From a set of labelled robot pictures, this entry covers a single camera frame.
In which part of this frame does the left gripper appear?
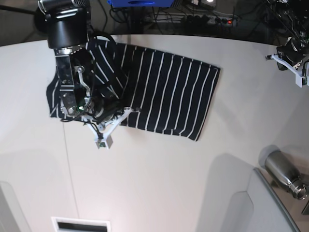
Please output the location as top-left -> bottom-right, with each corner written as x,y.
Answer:
277,37 -> 309,66

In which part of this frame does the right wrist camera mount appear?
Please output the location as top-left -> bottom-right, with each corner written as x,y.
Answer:
81,107 -> 141,149

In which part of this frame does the white power strip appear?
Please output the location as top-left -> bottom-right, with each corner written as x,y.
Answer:
145,12 -> 239,27

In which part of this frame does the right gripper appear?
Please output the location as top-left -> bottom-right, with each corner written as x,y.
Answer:
89,95 -> 123,125

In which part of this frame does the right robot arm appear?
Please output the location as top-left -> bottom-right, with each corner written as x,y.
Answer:
38,0 -> 126,124

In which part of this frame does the stainless steel water bottle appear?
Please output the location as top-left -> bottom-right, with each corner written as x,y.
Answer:
265,150 -> 309,200

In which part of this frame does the black round stand base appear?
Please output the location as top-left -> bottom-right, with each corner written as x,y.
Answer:
33,8 -> 47,34

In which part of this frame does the blue box with oval hole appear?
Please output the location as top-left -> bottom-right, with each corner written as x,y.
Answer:
107,0 -> 174,7

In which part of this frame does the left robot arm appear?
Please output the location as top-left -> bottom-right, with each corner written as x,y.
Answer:
263,0 -> 309,68

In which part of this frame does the navy white striped t-shirt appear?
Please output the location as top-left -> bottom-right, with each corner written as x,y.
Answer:
46,43 -> 220,141

